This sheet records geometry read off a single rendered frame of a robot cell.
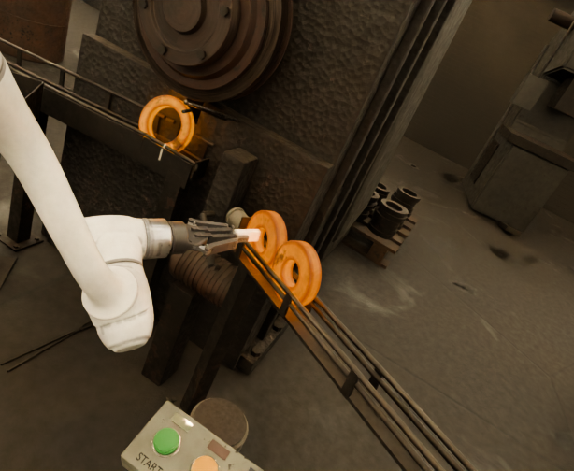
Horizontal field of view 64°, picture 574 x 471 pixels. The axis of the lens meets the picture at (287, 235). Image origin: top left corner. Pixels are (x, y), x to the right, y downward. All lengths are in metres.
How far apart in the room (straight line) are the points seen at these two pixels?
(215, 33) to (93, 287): 0.72
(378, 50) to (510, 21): 5.99
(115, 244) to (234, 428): 0.43
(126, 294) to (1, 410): 0.77
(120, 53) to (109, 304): 1.01
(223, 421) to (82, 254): 0.43
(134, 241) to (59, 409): 0.73
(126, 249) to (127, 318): 0.15
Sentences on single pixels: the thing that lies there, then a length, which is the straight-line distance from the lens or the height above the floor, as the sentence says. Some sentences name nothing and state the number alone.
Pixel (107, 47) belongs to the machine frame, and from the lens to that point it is 1.73.
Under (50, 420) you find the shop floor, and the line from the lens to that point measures 1.56.
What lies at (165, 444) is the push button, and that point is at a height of 0.61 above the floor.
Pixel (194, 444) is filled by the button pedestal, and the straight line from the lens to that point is 0.82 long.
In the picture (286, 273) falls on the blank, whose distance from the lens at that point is 1.10.
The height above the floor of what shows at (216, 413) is 0.52.
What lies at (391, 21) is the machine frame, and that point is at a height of 1.29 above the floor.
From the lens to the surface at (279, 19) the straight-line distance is 1.28.
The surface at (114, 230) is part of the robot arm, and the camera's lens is 0.99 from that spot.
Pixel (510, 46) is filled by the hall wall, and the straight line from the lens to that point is 7.27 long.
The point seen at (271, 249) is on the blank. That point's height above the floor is 0.72.
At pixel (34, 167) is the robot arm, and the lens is 0.75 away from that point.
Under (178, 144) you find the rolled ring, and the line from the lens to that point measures 1.49.
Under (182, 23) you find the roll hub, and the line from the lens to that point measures 1.31.
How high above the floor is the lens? 1.27
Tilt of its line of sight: 27 degrees down
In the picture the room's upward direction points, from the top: 25 degrees clockwise
